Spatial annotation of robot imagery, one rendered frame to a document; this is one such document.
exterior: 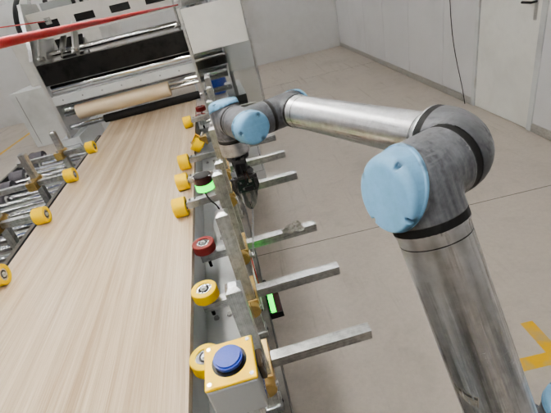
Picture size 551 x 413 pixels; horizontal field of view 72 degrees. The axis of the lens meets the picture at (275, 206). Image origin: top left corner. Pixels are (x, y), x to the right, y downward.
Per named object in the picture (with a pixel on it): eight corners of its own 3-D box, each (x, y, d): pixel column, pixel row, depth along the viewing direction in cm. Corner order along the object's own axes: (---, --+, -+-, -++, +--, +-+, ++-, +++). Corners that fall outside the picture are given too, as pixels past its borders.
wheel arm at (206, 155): (275, 138, 202) (274, 132, 201) (276, 140, 199) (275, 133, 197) (184, 162, 200) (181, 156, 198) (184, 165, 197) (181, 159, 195)
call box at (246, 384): (262, 367, 58) (251, 333, 54) (270, 410, 52) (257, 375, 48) (218, 380, 58) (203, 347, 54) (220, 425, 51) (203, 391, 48)
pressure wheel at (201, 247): (221, 256, 144) (212, 232, 138) (222, 269, 137) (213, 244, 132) (201, 262, 144) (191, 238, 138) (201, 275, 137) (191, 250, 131)
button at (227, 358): (243, 347, 53) (239, 339, 52) (246, 372, 49) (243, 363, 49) (215, 356, 53) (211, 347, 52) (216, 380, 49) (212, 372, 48)
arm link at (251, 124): (273, 102, 98) (251, 97, 108) (234, 117, 94) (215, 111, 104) (280, 136, 103) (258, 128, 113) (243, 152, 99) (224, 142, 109)
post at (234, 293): (284, 407, 103) (239, 276, 79) (286, 419, 100) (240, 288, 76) (270, 411, 103) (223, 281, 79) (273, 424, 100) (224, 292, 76)
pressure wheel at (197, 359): (215, 365, 102) (202, 337, 96) (239, 376, 98) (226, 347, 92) (196, 391, 97) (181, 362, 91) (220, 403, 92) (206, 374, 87)
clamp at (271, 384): (272, 349, 102) (268, 337, 100) (281, 394, 91) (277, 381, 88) (250, 356, 102) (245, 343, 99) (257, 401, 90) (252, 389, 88)
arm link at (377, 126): (535, 102, 56) (289, 81, 111) (481, 131, 52) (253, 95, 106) (527, 171, 62) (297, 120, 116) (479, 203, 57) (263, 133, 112)
